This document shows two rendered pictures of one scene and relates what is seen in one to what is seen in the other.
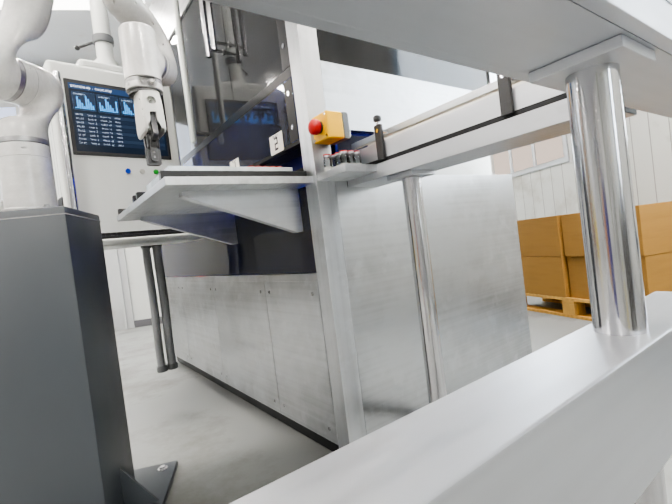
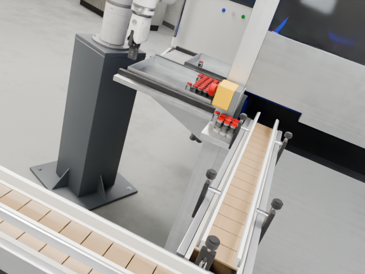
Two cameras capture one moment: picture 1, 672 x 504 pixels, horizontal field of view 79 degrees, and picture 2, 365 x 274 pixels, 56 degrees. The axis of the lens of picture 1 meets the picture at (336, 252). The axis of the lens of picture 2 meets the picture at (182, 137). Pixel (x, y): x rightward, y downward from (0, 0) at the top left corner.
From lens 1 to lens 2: 104 cm
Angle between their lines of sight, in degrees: 52
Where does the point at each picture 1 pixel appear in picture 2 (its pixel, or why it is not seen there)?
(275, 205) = (193, 117)
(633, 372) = not seen: outside the picture
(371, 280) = not seen: hidden behind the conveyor
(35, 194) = (109, 35)
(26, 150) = (112, 10)
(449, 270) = (313, 255)
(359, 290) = not seen: hidden behind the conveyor
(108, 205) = (200, 29)
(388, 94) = (341, 83)
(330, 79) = (270, 50)
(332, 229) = (206, 159)
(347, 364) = (176, 234)
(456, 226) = (353, 234)
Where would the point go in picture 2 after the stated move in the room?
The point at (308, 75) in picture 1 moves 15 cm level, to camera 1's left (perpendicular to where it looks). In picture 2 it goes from (246, 41) to (217, 25)
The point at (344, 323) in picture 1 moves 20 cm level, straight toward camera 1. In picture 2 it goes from (185, 214) to (142, 225)
